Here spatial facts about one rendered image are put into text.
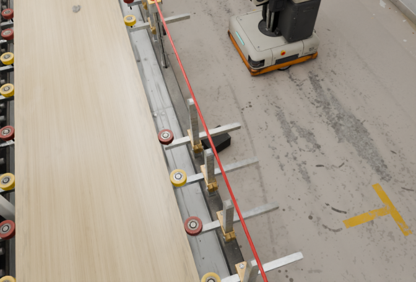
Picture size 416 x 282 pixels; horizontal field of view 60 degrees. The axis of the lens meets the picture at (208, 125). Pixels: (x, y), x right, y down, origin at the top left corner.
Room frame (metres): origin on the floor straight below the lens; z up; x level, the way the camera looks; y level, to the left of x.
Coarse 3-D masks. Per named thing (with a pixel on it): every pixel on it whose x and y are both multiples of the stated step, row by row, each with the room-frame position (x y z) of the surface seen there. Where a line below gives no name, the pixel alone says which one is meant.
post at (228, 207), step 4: (228, 200) 0.57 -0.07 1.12; (224, 204) 0.56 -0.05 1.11; (228, 204) 0.56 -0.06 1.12; (232, 204) 0.56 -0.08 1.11; (224, 208) 0.56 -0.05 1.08; (228, 208) 0.54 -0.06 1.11; (232, 208) 0.55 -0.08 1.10; (224, 212) 0.56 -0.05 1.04; (228, 212) 0.54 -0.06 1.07; (232, 212) 0.55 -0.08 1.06; (224, 216) 0.56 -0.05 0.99; (228, 216) 0.54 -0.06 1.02; (232, 216) 0.55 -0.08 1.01; (224, 220) 0.55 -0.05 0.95; (228, 220) 0.54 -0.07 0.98; (232, 220) 0.55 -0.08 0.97; (224, 224) 0.55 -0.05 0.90; (228, 224) 0.54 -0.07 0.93; (232, 224) 0.55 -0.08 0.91; (224, 228) 0.55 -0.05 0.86; (228, 228) 0.54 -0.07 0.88; (232, 228) 0.55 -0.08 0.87
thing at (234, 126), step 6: (222, 126) 1.14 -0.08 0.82; (228, 126) 1.14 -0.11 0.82; (234, 126) 1.13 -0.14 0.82; (240, 126) 1.14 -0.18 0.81; (204, 132) 1.11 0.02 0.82; (210, 132) 1.10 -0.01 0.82; (216, 132) 1.10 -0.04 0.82; (222, 132) 1.11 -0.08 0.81; (180, 138) 1.07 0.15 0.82; (186, 138) 1.07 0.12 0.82; (204, 138) 1.08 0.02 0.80; (168, 144) 1.04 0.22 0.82; (174, 144) 1.04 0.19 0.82; (180, 144) 1.05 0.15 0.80
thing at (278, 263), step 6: (300, 252) 0.44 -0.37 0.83; (282, 258) 0.42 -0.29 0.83; (288, 258) 0.41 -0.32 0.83; (294, 258) 0.41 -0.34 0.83; (300, 258) 0.41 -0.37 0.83; (264, 264) 0.40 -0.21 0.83; (270, 264) 0.40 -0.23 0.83; (276, 264) 0.39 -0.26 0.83; (282, 264) 0.39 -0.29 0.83; (288, 264) 0.40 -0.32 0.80; (264, 270) 0.37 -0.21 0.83; (270, 270) 0.37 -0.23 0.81; (228, 276) 0.35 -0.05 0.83; (234, 276) 0.35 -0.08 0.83
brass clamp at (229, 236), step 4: (220, 216) 0.62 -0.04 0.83; (220, 220) 0.60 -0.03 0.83; (220, 224) 0.58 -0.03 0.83; (224, 232) 0.54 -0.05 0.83; (228, 232) 0.54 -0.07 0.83; (232, 232) 0.54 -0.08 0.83; (224, 236) 0.53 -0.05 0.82; (228, 236) 0.52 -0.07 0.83; (232, 236) 0.52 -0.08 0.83; (228, 240) 0.51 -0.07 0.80
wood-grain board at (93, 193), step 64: (64, 0) 2.26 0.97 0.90; (64, 64) 1.60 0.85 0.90; (128, 64) 1.57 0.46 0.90; (64, 128) 1.12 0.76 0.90; (128, 128) 1.10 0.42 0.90; (64, 192) 0.75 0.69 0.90; (128, 192) 0.73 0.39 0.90; (64, 256) 0.46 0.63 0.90; (128, 256) 0.44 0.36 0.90; (192, 256) 0.43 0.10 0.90
